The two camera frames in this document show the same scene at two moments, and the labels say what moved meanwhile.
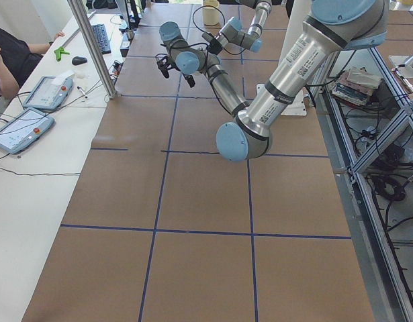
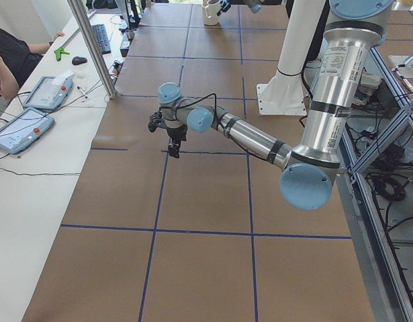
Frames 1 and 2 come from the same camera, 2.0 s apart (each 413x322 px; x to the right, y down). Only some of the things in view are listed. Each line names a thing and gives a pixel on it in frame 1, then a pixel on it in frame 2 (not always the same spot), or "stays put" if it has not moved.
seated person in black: x=13 y=58 stays put
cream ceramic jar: x=210 y=12 stays put
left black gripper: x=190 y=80 → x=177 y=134
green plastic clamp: x=58 y=51 stays put
